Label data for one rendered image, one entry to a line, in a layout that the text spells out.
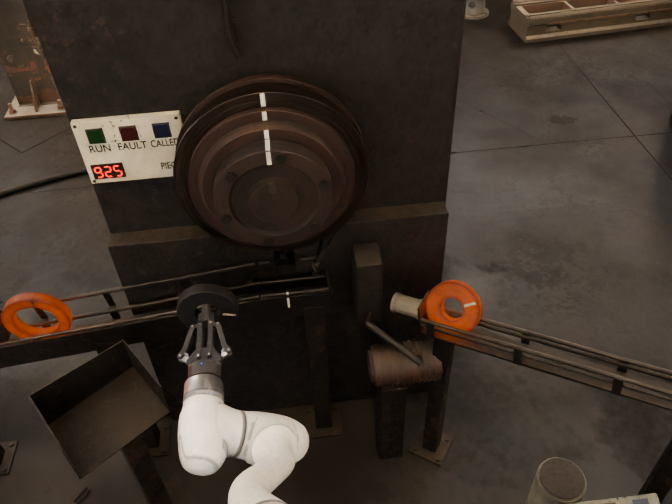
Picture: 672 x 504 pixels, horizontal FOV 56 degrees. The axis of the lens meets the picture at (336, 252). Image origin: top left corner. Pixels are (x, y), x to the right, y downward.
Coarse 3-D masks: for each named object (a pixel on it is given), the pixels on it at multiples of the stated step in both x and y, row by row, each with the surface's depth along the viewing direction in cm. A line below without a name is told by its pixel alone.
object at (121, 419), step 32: (128, 352) 172; (64, 384) 164; (96, 384) 172; (128, 384) 174; (64, 416) 169; (96, 416) 168; (128, 416) 167; (160, 416) 166; (64, 448) 162; (96, 448) 161; (128, 448) 174; (160, 480) 191
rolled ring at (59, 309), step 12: (12, 300) 177; (24, 300) 176; (36, 300) 176; (48, 300) 178; (60, 300) 181; (12, 312) 178; (60, 312) 180; (12, 324) 181; (24, 324) 185; (60, 324) 183; (24, 336) 185
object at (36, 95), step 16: (0, 0) 360; (16, 0) 361; (0, 16) 366; (16, 16) 367; (0, 32) 372; (16, 32) 373; (32, 32) 402; (0, 48) 379; (16, 48) 380; (32, 48) 380; (16, 64) 386; (32, 64) 387; (16, 80) 393; (32, 80) 394; (48, 80) 395; (16, 96) 400; (32, 96) 395; (48, 96) 402; (16, 112) 398; (32, 112) 398; (48, 112) 397; (64, 112) 397
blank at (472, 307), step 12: (444, 288) 175; (456, 288) 174; (468, 288) 172; (432, 300) 178; (444, 300) 177; (468, 300) 172; (480, 300) 174; (432, 312) 178; (444, 312) 179; (468, 312) 173; (480, 312) 173; (456, 324) 175; (468, 324) 174
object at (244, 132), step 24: (240, 120) 140; (288, 120) 142; (312, 120) 142; (216, 144) 143; (240, 144) 142; (312, 144) 144; (336, 144) 147; (192, 168) 147; (216, 168) 146; (336, 168) 149; (192, 192) 152; (336, 192) 154; (216, 216) 155; (336, 216) 162; (240, 240) 164
